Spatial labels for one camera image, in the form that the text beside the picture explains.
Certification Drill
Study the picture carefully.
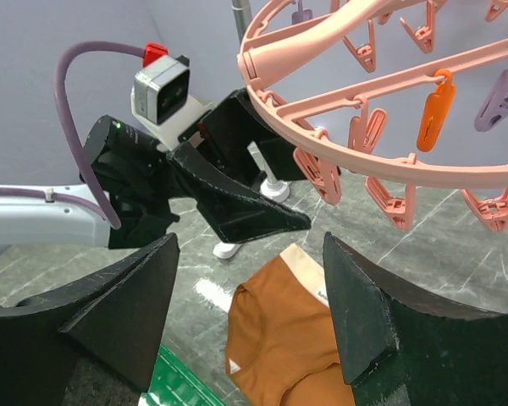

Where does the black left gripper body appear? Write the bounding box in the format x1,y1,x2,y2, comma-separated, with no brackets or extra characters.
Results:
79,113,221,250

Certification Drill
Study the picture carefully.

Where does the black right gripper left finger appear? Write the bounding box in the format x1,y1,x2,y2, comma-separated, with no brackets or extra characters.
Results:
0,233,179,405

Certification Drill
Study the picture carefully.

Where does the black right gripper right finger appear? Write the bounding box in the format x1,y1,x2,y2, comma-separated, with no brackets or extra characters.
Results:
323,233,508,405

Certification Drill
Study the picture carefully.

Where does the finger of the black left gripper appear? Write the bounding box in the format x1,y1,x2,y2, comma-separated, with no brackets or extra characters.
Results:
168,143,312,244
197,88,306,182

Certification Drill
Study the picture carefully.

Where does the orange underwear with cream waistband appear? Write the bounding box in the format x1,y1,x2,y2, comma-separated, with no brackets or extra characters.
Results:
224,244,355,406

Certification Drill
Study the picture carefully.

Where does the pink round clip hanger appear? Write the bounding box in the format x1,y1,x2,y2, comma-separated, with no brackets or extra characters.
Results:
237,1,508,233

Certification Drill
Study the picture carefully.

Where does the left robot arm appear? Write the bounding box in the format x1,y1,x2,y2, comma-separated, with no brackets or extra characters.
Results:
0,97,311,250

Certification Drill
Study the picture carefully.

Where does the metal clothes rack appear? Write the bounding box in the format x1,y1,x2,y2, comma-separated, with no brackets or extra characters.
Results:
213,0,290,260

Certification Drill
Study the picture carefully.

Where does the green plastic tray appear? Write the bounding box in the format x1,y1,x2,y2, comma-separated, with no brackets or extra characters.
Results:
138,345,224,406

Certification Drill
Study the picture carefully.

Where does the orange clothes peg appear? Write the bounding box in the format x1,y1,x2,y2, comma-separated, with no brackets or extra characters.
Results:
417,69,456,152

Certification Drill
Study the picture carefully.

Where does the purple clothes peg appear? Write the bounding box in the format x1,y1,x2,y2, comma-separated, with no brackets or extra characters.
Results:
474,69,508,132

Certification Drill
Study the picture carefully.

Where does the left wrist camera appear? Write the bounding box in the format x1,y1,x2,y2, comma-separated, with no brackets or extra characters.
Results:
130,55,214,150

